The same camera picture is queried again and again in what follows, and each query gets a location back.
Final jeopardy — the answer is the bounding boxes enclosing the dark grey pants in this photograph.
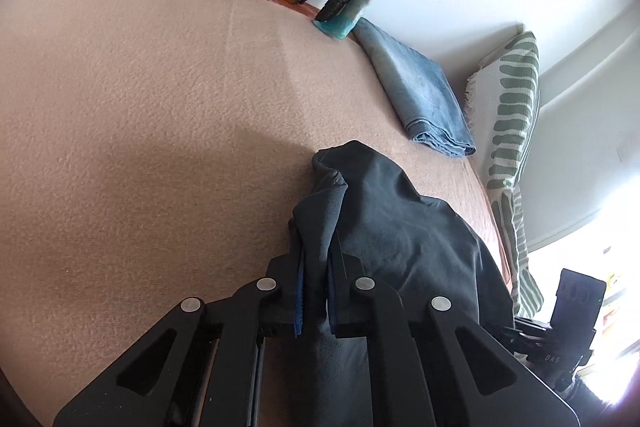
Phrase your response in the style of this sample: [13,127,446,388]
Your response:
[268,141,513,426]

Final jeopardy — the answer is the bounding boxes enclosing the folded blue jeans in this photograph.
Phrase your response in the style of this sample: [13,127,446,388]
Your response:
[352,18,476,158]

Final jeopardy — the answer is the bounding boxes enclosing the beige blanket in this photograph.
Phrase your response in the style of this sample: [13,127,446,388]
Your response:
[1,0,501,425]

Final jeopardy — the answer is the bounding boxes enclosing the green white patterned pillow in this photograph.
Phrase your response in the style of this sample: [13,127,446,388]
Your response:
[464,31,544,319]

